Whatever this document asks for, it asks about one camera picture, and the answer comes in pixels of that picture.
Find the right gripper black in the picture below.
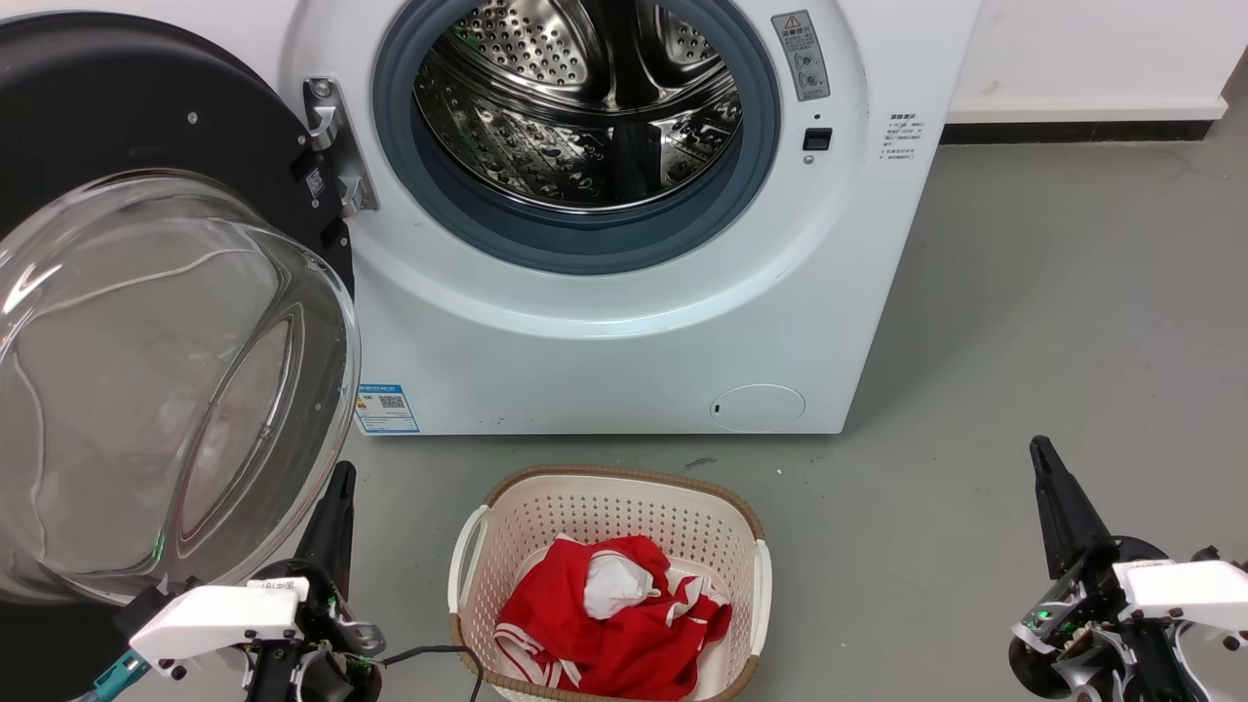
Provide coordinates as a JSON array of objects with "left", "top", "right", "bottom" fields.
[{"left": 1009, "top": 435, "right": 1210, "bottom": 702}]

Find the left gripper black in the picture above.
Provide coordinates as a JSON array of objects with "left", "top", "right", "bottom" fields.
[{"left": 244, "top": 462, "right": 386, "bottom": 702}]

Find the black round glass washer door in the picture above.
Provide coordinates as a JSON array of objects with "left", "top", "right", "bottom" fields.
[{"left": 0, "top": 12, "right": 363, "bottom": 702}]

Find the white front-load washing machine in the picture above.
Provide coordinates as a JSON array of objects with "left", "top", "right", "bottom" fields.
[{"left": 279, "top": 0, "right": 984, "bottom": 436}]

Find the metal door hinge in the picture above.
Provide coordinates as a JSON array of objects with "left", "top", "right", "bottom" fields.
[{"left": 302, "top": 76, "right": 379, "bottom": 217}]

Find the blue energy label sticker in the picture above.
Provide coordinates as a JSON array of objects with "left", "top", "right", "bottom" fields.
[{"left": 353, "top": 383, "right": 421, "bottom": 434}]

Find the cream perforated laundry basket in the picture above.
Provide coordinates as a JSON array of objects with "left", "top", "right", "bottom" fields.
[{"left": 448, "top": 464, "right": 774, "bottom": 702}]

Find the white crumpled garment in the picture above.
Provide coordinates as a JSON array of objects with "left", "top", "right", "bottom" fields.
[{"left": 583, "top": 551, "right": 659, "bottom": 620}]

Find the red garment with white stripes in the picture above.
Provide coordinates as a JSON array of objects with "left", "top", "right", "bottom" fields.
[{"left": 494, "top": 534, "right": 734, "bottom": 701}]

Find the round white filter cover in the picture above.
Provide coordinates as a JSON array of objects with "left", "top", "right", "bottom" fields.
[{"left": 710, "top": 383, "right": 807, "bottom": 433}]

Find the small printed text label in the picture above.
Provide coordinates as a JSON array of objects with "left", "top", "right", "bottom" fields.
[{"left": 882, "top": 110, "right": 922, "bottom": 163}]

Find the perforated steel washer drum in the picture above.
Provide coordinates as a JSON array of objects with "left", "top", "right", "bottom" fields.
[{"left": 414, "top": 0, "right": 744, "bottom": 211}]

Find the grey warning sticker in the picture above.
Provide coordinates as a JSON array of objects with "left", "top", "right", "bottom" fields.
[{"left": 771, "top": 10, "right": 832, "bottom": 102}]

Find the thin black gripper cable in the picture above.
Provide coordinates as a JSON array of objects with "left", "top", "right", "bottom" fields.
[{"left": 378, "top": 646, "right": 486, "bottom": 702}]

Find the teal cable connector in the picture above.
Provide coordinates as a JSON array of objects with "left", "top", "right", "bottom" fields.
[{"left": 80, "top": 651, "right": 152, "bottom": 702}]

